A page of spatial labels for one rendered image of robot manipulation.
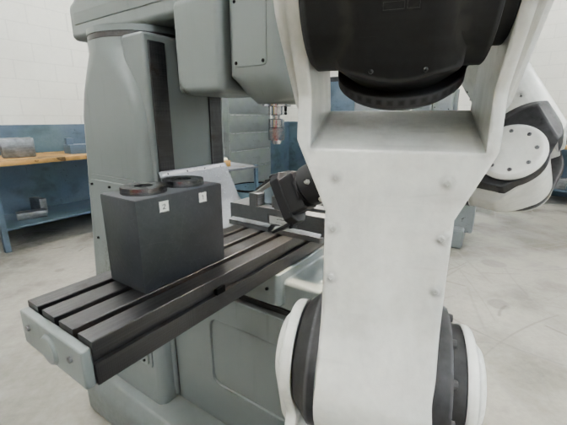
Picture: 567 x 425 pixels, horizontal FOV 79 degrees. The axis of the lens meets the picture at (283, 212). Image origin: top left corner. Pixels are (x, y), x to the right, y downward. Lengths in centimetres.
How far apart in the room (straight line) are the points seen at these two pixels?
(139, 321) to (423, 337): 48
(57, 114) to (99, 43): 392
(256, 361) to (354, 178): 96
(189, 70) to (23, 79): 413
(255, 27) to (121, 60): 50
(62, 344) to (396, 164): 58
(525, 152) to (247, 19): 74
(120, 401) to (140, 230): 114
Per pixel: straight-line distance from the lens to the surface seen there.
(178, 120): 128
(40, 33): 534
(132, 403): 168
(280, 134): 105
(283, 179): 75
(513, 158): 52
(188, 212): 76
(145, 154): 123
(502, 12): 27
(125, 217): 72
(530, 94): 60
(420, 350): 34
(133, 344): 69
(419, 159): 30
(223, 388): 138
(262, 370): 120
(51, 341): 73
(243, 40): 103
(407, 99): 29
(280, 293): 99
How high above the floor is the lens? 127
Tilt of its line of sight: 15 degrees down
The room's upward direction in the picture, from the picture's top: straight up
